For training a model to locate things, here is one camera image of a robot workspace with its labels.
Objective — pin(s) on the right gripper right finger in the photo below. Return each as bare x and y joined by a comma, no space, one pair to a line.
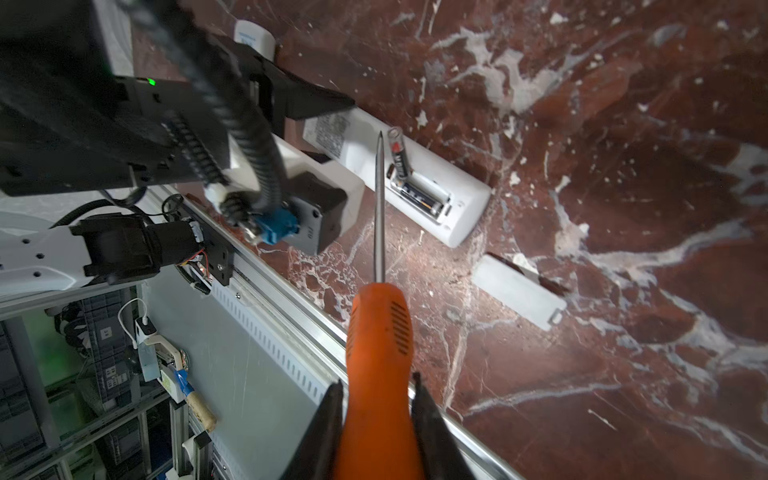
440,456

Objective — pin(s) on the orange handled screwdriver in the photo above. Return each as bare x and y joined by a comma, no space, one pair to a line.
378,439

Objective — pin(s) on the wooden handled tool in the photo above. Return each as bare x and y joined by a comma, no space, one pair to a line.
160,360

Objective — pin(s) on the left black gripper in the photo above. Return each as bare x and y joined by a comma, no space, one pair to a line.
280,94

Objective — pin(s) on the white remote control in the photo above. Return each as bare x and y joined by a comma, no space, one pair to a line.
349,137

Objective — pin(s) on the white battery cover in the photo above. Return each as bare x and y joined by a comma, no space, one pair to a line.
525,297

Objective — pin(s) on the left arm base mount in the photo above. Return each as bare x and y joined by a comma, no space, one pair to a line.
123,248

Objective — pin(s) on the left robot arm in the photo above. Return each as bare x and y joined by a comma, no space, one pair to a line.
70,124

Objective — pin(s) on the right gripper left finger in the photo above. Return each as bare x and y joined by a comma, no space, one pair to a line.
316,453

